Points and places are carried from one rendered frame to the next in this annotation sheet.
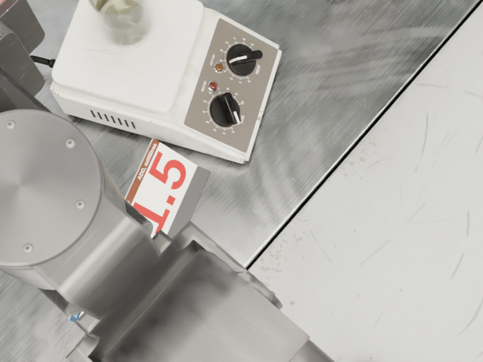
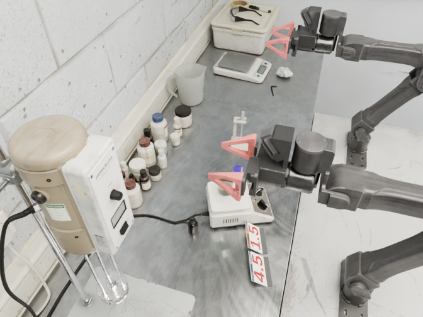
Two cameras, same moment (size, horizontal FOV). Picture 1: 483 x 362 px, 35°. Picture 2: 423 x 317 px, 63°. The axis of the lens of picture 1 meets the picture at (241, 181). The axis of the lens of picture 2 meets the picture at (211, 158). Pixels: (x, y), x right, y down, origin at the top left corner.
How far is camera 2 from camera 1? 0.54 m
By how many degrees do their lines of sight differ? 32
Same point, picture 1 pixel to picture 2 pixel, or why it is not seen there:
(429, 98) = not seen: hidden behind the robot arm
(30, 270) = (321, 154)
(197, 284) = (336, 168)
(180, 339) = (342, 176)
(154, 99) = (244, 205)
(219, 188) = (269, 231)
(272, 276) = (299, 249)
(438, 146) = not seen: hidden behind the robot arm
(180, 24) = not seen: hidden behind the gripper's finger
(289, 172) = (285, 219)
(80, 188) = (321, 138)
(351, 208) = (308, 222)
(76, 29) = (211, 196)
